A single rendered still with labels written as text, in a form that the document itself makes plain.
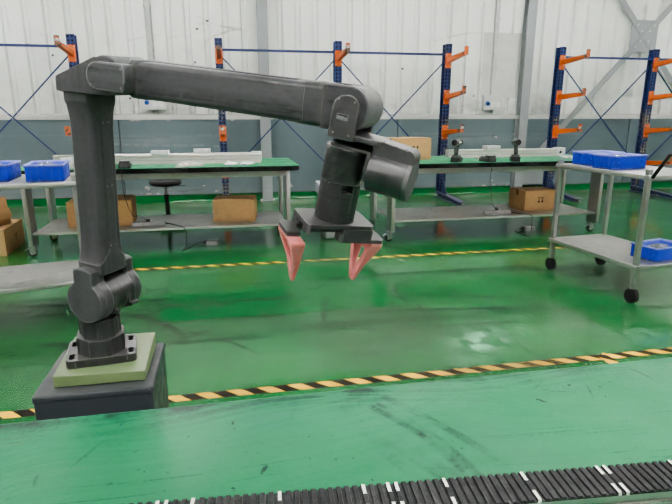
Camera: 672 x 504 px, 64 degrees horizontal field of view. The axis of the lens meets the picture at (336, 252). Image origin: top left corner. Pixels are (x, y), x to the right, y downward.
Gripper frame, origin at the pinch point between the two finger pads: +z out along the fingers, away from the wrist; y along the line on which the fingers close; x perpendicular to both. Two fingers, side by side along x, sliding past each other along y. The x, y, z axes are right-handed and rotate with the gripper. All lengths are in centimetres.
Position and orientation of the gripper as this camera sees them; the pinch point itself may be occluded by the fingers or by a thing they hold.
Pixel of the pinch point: (323, 273)
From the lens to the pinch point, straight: 80.4
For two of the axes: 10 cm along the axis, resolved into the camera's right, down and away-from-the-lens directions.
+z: -1.8, 9.0, 3.9
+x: -3.6, -4.3, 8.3
